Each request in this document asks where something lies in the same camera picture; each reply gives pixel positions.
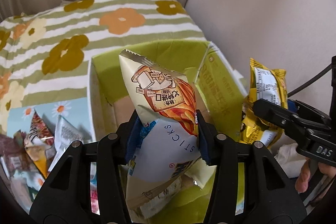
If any yellow snack bag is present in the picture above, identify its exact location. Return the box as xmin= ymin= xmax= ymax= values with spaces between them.
xmin=239 ymin=58 xmax=288 ymax=148

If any red yellow chips bag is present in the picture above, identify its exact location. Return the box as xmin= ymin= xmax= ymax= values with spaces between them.
xmin=24 ymin=112 xmax=56 ymax=178

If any cream orange sticks snack bag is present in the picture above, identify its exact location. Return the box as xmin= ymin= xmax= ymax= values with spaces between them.
xmin=119 ymin=50 xmax=215 ymax=220

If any brown snack bag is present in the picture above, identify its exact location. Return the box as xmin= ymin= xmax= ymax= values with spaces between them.
xmin=1 ymin=134 xmax=30 ymax=176

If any person's right hand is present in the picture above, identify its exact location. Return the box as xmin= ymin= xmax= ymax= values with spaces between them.
xmin=295 ymin=158 xmax=336 ymax=193

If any white silver snack bag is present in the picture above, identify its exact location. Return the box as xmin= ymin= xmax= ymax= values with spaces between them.
xmin=48 ymin=115 xmax=84 ymax=172

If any floral striped quilt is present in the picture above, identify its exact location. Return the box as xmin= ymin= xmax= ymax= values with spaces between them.
xmin=1 ymin=0 xmax=205 ymax=135

